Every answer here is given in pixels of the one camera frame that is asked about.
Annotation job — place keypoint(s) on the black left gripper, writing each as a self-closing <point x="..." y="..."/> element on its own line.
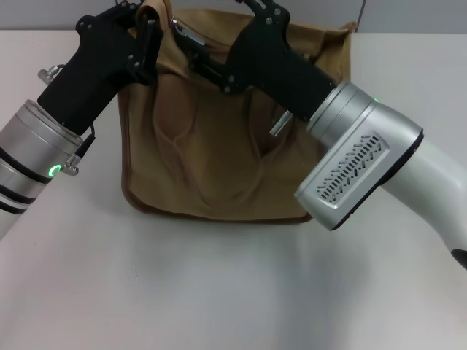
<point x="91" y="73"/>

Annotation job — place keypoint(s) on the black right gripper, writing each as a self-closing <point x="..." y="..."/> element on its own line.
<point x="273" y="65"/>

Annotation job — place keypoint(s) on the silver metal zipper pull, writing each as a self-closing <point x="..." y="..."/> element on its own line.
<point x="189" y="34"/>

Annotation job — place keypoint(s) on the khaki canvas food bag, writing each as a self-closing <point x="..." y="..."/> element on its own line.
<point x="219" y="164"/>

